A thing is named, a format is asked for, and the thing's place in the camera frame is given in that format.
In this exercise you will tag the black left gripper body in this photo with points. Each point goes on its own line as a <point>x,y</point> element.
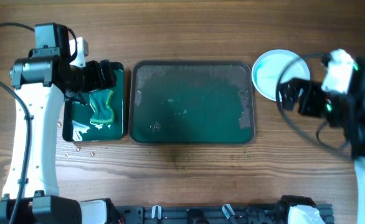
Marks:
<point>101,75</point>

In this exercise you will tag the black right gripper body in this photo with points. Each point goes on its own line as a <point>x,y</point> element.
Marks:
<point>290,93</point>

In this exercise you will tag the green yellow sponge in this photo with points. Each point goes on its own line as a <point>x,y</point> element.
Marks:
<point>100,102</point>

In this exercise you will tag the white plate stained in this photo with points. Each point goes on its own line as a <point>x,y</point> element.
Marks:
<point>268,67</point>

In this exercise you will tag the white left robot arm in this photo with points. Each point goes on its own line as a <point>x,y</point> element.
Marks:
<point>31,193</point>

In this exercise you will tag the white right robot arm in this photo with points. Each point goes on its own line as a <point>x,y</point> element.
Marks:
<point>353,126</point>

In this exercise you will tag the small dark green tray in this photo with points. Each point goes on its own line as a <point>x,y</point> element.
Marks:
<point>77,126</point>

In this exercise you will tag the large dark green tray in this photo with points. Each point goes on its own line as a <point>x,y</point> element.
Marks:
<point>192,102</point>

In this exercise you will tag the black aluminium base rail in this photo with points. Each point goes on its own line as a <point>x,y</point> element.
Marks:
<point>289,209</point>

